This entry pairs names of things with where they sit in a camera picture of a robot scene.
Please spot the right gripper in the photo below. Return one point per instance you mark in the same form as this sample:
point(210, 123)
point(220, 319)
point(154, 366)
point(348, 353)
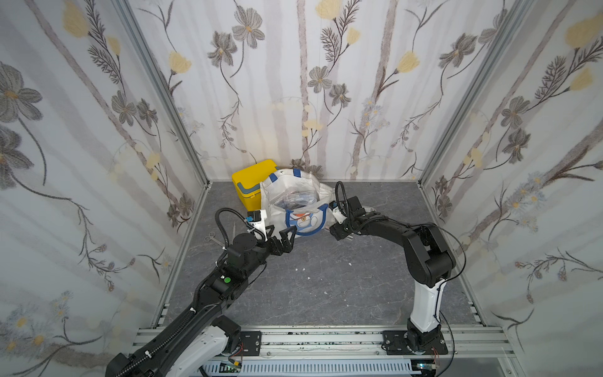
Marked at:
point(349, 223)

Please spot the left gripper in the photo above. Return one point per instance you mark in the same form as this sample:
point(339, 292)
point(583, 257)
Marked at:
point(287, 246)

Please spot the clear long compass case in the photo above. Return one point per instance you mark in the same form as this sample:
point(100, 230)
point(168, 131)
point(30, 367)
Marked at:
point(293, 199)

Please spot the white canvas cartoon tote bag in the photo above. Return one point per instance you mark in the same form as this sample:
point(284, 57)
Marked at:
point(309, 220)

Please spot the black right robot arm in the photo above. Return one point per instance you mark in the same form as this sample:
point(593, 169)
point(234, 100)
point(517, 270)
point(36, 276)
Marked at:
point(430, 263)

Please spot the right arm mounting base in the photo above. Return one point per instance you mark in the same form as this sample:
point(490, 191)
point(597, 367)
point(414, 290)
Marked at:
point(414, 342)

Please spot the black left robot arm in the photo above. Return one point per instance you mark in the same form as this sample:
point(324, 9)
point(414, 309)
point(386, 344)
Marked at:
point(202, 331)

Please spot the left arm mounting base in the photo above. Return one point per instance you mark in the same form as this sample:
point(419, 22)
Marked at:
point(241, 343)

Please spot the yellow plastic lidded box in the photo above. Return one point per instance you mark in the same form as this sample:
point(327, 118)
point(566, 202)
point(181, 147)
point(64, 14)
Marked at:
point(248, 181)

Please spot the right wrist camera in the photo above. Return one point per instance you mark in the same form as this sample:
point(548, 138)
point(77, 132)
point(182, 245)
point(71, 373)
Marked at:
point(337, 213)

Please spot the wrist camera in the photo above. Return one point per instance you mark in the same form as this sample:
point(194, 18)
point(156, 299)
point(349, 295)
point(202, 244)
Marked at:
point(337, 213)
point(256, 224)

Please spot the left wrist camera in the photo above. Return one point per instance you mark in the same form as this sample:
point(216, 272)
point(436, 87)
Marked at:
point(256, 224)

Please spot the aluminium front rail frame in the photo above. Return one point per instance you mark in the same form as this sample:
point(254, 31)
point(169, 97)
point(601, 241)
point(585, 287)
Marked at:
point(357, 351)

